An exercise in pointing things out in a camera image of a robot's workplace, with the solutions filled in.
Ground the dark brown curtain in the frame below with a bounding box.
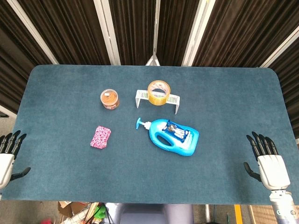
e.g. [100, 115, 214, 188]
[0, 0, 299, 131]

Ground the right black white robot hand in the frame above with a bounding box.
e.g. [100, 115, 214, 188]
[243, 131, 292, 191]

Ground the blue felt table mat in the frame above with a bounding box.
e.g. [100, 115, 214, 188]
[1, 64, 299, 206]

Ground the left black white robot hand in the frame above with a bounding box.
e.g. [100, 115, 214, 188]
[0, 130, 31, 190]

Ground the green toy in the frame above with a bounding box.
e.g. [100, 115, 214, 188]
[94, 203, 105, 219]

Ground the white mesh desk shelf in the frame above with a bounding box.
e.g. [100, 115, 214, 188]
[135, 90, 181, 115]

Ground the yellow packing tape roll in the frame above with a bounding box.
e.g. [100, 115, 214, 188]
[147, 80, 171, 105]

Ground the cardboard box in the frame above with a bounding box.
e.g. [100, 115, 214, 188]
[57, 201, 94, 224]

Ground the grey purple robot base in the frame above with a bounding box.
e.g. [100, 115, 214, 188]
[105, 203, 194, 224]

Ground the clear jar of rubber bands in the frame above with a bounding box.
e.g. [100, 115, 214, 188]
[100, 89, 120, 110]

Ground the thin white frame post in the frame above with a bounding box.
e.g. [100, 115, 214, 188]
[144, 0, 162, 66]

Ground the blue Oreo cookie pack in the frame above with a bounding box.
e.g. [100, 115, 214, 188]
[162, 119, 192, 142]

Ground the blue detergent pump bottle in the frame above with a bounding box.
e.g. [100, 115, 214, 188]
[135, 117, 200, 157]

